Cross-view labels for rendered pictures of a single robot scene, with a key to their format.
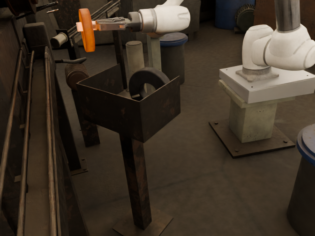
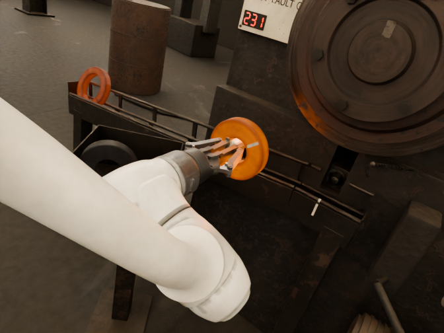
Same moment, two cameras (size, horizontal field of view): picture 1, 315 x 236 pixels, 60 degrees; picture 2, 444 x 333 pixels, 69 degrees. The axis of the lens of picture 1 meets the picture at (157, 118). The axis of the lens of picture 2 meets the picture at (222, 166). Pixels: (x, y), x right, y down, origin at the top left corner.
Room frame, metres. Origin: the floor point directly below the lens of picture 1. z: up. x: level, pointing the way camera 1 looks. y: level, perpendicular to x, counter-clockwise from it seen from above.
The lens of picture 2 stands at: (1.55, -0.29, 1.15)
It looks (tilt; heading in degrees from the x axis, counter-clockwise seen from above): 28 degrees down; 135
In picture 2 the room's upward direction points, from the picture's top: 15 degrees clockwise
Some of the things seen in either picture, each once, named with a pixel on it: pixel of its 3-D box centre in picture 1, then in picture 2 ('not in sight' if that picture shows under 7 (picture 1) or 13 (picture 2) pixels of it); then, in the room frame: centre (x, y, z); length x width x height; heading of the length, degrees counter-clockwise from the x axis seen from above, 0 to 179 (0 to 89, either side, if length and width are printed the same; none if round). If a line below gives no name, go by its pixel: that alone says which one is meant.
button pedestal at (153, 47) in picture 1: (154, 65); not in sight; (2.05, -0.01, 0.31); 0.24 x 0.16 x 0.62; 17
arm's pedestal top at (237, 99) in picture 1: (254, 89); not in sight; (1.46, -0.59, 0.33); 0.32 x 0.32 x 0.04; 9
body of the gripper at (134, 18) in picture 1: (127, 22); (199, 163); (1.10, 0.09, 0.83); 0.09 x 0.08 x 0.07; 107
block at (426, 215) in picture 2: (40, 48); (402, 247); (1.41, 0.57, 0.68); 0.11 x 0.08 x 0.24; 107
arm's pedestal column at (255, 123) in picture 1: (251, 114); not in sight; (1.46, -0.59, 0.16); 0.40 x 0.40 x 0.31; 9
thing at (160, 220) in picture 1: (138, 165); (123, 243); (0.81, 0.09, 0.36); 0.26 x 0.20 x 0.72; 52
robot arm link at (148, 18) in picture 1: (145, 21); (174, 175); (1.12, 0.02, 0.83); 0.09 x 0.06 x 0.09; 17
